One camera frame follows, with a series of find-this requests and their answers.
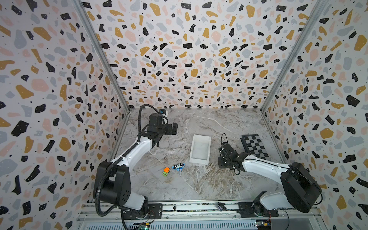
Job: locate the white rectangular bin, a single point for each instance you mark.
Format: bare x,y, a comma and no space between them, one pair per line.
200,150

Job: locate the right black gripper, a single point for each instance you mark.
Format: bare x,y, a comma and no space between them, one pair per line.
220,161

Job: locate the orange green toy block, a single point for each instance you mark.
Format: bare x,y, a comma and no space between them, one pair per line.
166,171

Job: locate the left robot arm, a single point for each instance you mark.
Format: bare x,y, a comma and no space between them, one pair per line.
112,187

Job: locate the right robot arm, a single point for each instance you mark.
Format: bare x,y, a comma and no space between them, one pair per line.
299,190

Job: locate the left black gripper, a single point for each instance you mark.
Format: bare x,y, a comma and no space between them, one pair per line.
174,132

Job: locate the black white checkerboard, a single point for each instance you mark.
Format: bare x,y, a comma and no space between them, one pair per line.
252,144

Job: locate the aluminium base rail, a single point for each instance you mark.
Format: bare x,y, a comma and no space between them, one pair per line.
201,215

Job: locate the blue toy vehicle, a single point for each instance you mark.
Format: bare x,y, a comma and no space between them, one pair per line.
179,167

